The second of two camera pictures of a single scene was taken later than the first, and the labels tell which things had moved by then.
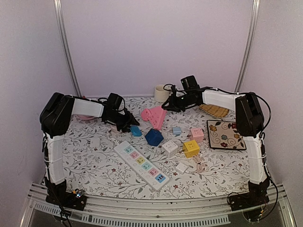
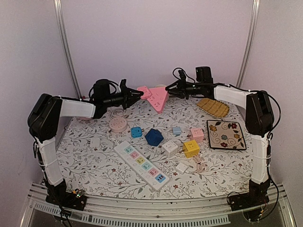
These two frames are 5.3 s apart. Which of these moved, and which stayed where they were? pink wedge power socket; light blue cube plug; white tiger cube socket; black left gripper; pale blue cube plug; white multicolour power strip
Moved: black left gripper; pink wedge power socket
Stayed: pale blue cube plug; light blue cube plug; white tiger cube socket; white multicolour power strip
